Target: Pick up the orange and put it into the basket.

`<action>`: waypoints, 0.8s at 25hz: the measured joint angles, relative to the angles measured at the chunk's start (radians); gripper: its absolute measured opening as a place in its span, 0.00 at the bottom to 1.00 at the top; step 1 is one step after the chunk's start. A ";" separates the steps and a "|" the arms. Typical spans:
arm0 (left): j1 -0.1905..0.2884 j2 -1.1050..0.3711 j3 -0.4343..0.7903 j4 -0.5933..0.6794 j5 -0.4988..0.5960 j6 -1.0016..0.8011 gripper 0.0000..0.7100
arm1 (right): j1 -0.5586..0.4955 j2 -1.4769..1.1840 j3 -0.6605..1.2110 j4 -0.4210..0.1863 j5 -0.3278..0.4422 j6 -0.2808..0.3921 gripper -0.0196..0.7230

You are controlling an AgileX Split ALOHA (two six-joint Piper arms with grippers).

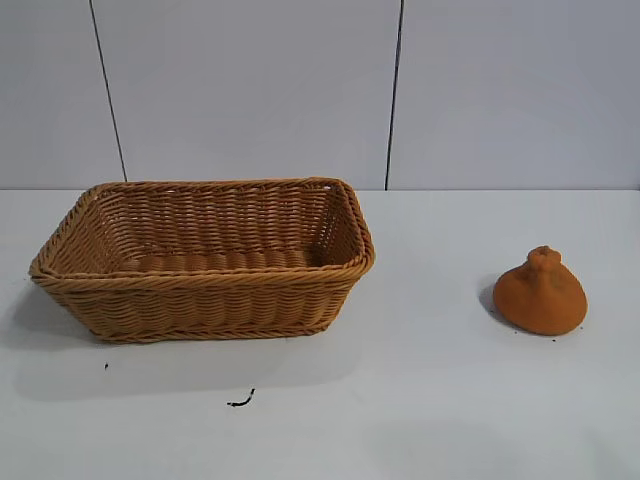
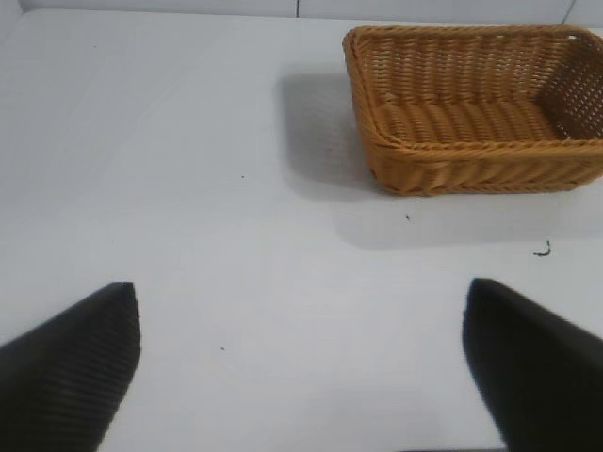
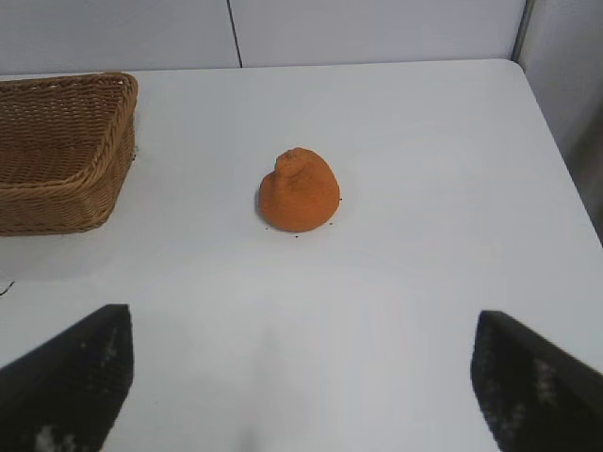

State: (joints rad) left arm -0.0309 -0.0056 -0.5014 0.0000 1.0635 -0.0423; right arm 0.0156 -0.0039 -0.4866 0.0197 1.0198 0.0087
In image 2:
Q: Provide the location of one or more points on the woven wicker basket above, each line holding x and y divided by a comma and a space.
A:
471, 160

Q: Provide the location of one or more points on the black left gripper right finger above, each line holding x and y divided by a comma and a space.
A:
542, 372

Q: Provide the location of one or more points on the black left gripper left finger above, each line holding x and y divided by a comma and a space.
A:
66, 372

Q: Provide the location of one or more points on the small black curled scrap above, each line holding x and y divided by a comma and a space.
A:
543, 253

